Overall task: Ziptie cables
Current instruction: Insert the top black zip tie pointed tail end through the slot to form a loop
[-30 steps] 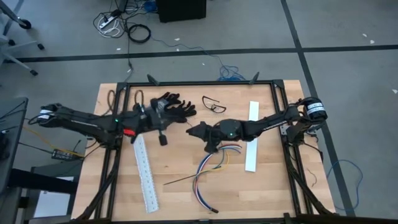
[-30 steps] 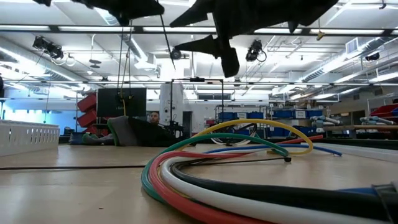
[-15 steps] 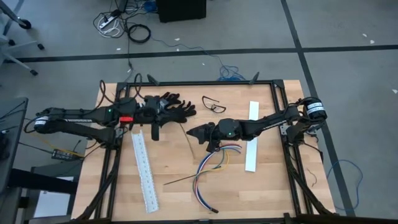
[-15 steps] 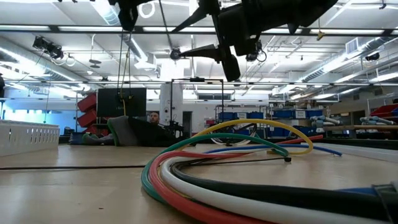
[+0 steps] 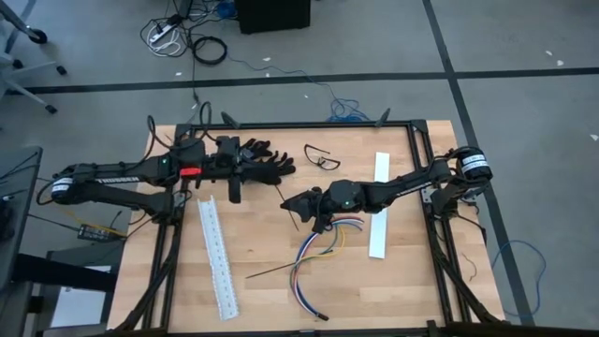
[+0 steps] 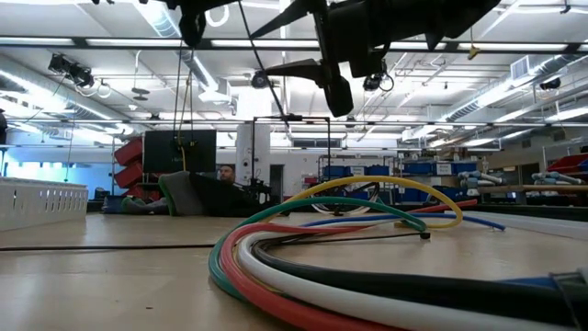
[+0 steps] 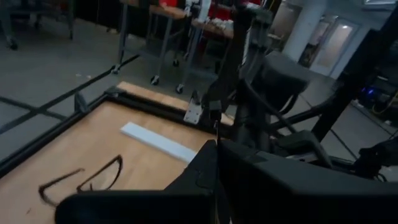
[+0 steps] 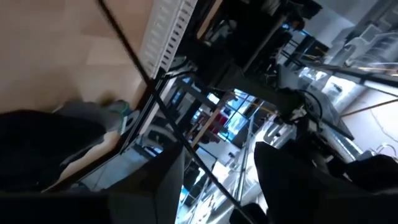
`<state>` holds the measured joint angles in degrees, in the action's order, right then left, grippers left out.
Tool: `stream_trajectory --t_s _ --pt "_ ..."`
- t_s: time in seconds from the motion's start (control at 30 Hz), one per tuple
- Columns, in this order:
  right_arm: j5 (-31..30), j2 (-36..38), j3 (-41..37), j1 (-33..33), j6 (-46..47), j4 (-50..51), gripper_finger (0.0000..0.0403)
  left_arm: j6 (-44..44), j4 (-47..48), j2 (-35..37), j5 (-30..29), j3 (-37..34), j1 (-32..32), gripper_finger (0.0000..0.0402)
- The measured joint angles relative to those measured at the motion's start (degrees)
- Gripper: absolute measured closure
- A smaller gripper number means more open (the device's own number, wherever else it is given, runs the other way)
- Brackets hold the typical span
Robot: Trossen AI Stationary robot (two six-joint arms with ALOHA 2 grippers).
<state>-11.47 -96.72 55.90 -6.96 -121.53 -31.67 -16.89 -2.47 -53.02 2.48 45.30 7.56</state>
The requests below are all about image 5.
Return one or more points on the white power strip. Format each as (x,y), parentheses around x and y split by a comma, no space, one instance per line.
(161,33)

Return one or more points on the black side desk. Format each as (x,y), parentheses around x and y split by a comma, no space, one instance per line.
(18,210)

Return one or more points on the clear safety glasses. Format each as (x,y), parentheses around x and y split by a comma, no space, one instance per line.
(322,163)

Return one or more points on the grey castor leg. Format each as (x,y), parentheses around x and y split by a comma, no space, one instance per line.
(37,36)

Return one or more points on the black knit work glove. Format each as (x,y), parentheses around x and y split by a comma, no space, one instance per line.
(276,171)

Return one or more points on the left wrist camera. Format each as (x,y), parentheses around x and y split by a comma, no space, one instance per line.
(228,146)

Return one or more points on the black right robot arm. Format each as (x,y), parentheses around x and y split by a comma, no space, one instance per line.
(402,185)

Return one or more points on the black power adapter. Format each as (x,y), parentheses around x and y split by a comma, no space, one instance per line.
(174,19)

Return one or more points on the small black hub box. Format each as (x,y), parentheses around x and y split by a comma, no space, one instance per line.
(96,232)

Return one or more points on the flat white duct cover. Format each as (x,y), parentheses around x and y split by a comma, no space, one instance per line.
(379,234)

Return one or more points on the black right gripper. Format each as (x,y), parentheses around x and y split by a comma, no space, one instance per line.
(324,203)

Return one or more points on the grey office chair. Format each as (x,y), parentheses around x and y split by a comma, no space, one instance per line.
(5,70)

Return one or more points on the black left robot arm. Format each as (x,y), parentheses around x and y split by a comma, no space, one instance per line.
(140,171)

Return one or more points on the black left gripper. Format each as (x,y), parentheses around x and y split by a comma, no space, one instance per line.
(229,168)

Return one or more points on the white panel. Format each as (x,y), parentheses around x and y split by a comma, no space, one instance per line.
(79,304)

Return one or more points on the silver mounting bracket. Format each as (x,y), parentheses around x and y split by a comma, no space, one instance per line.
(427,195)

